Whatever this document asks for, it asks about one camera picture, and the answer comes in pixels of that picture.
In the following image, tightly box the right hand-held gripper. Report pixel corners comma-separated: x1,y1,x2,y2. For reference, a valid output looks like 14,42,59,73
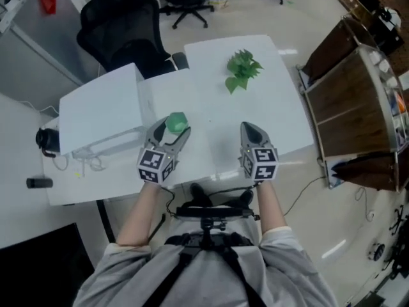
238,121,280,183

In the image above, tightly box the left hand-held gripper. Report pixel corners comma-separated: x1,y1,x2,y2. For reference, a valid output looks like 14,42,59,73
136,116,193,184

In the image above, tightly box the green faceted cup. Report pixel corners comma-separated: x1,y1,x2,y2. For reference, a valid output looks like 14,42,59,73
165,111,190,137

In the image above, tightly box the metal shelf cart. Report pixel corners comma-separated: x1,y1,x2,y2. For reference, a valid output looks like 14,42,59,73
295,15,409,194

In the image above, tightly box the person's left forearm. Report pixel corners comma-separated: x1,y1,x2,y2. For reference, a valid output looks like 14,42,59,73
116,180,166,248

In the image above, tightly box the person's right forearm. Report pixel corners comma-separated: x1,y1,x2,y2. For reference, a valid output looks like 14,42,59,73
254,179,287,237

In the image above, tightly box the person's right black shoe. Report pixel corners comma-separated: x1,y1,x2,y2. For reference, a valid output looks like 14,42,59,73
238,189,255,208

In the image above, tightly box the person's black shoe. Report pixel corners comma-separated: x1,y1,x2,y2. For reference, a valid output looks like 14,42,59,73
190,183,212,209
238,189,255,208

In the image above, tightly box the person's left black shoe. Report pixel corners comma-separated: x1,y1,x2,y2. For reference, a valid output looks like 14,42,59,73
190,183,212,209

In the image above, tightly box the green potted plant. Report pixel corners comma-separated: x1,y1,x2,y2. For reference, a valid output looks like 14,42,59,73
224,49,265,95

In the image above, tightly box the white microwave oven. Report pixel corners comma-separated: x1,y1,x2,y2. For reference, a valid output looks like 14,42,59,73
59,63,155,160

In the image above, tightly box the black mesh office chair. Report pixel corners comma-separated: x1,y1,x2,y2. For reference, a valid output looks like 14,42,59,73
76,0,190,80

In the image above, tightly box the black kettle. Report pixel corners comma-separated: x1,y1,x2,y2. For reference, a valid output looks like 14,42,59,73
35,127,60,158

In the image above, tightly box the black chest harness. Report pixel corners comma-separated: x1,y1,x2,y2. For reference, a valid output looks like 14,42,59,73
164,232,268,307

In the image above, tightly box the dark cylindrical bottle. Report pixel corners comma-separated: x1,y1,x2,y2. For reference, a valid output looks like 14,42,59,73
26,177,53,189

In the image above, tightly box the white waste bin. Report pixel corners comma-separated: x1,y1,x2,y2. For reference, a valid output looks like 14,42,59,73
207,0,231,11

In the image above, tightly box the person's grey shirt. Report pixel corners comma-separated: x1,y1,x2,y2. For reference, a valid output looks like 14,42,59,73
73,216,337,307

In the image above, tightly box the grey metal cabinet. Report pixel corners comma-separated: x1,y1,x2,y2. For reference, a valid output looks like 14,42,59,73
0,0,107,116

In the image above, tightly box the white round wheeled device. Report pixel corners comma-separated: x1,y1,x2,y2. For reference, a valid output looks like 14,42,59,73
370,242,388,262

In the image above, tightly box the red paper ornament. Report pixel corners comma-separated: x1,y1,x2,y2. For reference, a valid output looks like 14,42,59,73
38,0,58,15

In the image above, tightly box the large black screen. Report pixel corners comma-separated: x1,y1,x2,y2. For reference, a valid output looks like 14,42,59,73
0,222,97,307

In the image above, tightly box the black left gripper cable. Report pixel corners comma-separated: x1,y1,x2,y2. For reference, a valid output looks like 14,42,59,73
158,185,177,217

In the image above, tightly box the black floor cable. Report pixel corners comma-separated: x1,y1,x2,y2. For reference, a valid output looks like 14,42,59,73
282,175,327,217

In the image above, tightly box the white cable bundle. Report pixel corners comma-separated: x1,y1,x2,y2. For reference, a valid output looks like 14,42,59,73
52,153,107,173

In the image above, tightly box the black chest-mounted camera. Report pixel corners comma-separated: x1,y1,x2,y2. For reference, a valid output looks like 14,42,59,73
174,205,254,236

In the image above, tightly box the white floor cable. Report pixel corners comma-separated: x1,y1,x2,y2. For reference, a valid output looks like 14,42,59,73
354,186,376,222

